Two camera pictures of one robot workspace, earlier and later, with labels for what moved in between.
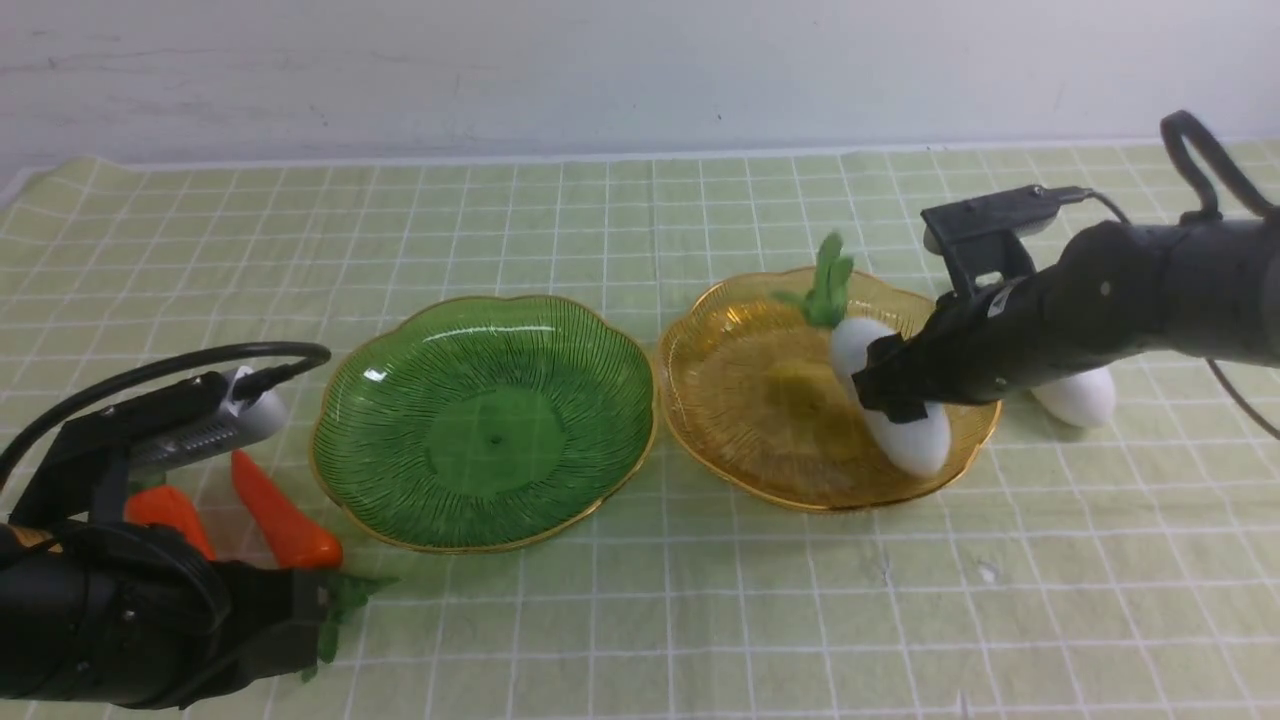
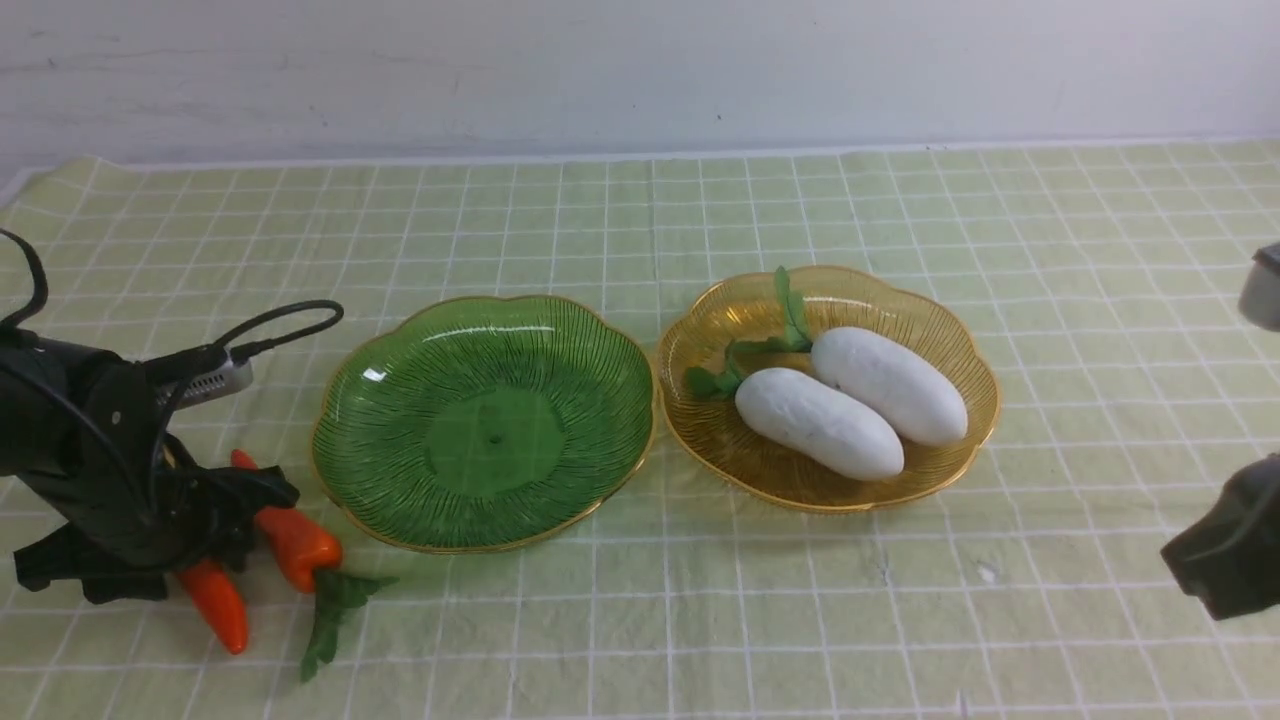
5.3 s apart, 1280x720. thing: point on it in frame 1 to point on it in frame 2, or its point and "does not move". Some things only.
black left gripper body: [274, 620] to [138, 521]
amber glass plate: [752, 401] does not move
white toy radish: [921, 449] to [801, 417]
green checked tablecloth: [1127, 570] does not move
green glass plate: [481, 420] does not move
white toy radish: [1083, 400] to [869, 373]
